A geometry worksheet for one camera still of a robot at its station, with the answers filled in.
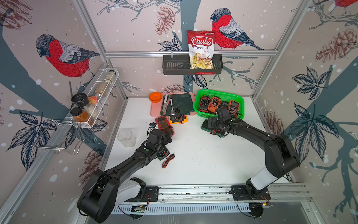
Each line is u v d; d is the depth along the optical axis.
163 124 0.98
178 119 1.01
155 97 1.17
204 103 1.10
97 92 0.76
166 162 0.83
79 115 0.60
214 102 1.07
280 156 0.47
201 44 0.81
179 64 0.95
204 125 1.00
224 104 1.10
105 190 0.41
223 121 0.70
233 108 1.04
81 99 0.62
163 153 0.86
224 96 1.11
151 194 0.73
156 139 0.67
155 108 1.14
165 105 1.14
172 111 1.10
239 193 0.73
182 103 1.15
